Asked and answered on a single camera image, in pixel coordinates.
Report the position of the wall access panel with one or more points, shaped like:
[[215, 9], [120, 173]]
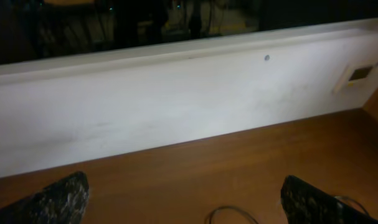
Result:
[[354, 74]]

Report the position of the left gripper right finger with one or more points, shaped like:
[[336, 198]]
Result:
[[304, 203]]

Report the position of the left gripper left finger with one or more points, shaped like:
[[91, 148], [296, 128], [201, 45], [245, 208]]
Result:
[[64, 201]]

